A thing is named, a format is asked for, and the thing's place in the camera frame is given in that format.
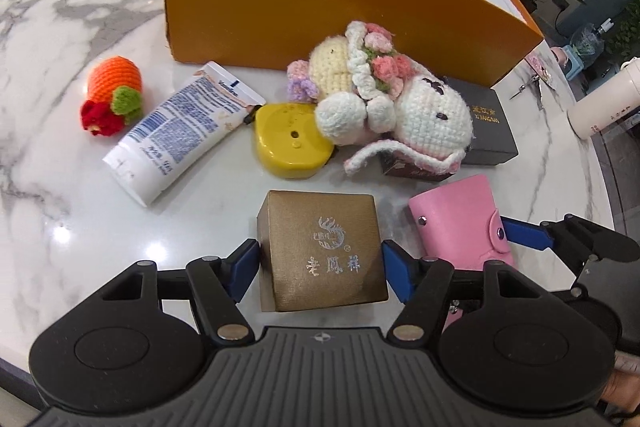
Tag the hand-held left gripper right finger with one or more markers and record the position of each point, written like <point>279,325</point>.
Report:
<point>400,272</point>

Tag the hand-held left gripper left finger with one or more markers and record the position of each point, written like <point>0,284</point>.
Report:
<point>245,269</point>

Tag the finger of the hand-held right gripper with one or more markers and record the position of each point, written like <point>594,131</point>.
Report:
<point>525,234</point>

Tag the pink card holder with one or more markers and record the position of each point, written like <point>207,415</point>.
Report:
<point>455,217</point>

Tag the gold gift box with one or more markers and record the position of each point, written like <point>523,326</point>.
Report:
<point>320,247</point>

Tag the black gift box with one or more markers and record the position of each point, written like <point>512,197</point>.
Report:
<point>492,132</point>

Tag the white crochet bunny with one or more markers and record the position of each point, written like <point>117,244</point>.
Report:
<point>435,117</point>

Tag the white cream tube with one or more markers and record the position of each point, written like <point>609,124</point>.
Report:
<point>170,132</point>

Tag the orange crochet carrot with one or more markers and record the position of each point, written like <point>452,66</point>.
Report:
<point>116,79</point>

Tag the person's right hand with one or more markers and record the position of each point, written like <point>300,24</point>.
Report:
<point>626,379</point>

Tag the dark brown small box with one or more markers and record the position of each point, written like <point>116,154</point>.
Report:
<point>405,168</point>

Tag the yellow round case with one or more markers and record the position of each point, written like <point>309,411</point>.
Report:
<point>285,147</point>

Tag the white thermos bottle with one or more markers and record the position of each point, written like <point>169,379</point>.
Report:
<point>610,102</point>

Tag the pink trinket packet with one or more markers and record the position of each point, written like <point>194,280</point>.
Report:
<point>541,66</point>

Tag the clear spray bottle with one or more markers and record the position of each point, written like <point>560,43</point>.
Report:
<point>592,38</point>

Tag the crochet doll with flowers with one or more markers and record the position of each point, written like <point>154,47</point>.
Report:
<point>332,64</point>

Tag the wall socket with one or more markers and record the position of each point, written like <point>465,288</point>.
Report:
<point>562,2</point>

